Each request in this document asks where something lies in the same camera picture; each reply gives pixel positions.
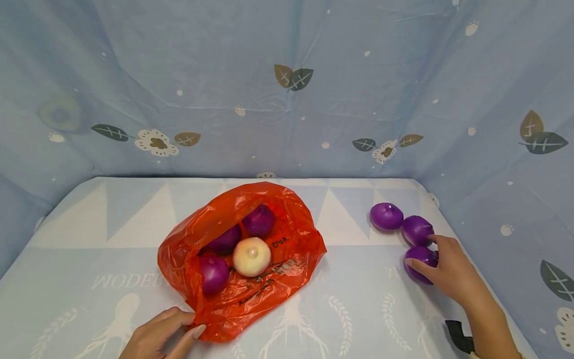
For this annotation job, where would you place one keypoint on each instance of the person's right index finger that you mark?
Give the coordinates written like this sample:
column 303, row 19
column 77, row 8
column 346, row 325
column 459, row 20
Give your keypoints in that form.
column 439, row 241

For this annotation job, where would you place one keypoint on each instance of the purple onion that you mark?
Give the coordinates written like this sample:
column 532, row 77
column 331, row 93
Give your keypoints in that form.
column 225, row 241
column 214, row 274
column 417, row 230
column 386, row 216
column 258, row 220
column 419, row 255

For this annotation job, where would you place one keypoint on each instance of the white onion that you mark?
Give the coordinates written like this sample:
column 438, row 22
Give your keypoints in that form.
column 251, row 257

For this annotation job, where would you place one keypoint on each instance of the person's left index finger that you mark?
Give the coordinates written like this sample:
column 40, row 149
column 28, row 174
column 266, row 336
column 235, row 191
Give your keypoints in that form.
column 176, row 316

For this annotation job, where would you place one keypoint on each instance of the red plastic bag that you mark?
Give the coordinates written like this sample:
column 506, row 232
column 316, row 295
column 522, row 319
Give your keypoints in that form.
column 287, row 249

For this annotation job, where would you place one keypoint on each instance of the person's right hand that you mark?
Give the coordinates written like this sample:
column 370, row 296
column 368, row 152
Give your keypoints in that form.
column 455, row 271

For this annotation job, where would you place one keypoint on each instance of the person's left hand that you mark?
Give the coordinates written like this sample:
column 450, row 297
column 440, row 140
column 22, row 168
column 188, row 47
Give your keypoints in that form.
column 152, row 339

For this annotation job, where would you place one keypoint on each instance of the person's right thumb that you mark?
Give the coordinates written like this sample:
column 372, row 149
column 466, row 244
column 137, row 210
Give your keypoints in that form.
column 419, row 267

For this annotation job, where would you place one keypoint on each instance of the black wrist band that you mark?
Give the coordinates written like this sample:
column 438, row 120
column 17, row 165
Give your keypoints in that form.
column 459, row 336

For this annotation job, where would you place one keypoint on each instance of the person's right forearm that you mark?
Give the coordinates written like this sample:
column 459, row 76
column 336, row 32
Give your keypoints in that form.
column 491, row 326

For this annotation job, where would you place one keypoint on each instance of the person's left thumb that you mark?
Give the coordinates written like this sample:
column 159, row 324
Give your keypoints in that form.
column 193, row 338

